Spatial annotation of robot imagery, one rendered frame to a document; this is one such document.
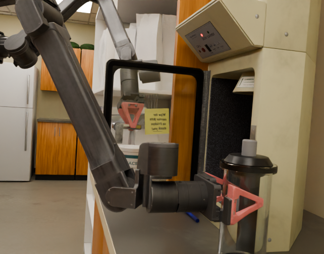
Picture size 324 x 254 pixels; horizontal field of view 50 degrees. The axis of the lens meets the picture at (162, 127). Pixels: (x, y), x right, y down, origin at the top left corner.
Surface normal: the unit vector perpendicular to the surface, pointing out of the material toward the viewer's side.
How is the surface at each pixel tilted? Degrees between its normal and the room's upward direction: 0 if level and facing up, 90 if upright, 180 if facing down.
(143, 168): 87
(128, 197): 87
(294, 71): 90
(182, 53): 90
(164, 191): 59
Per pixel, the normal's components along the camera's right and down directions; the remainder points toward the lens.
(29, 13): -0.22, -0.01
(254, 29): 0.26, 0.07
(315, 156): -0.96, -0.05
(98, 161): -0.35, -0.18
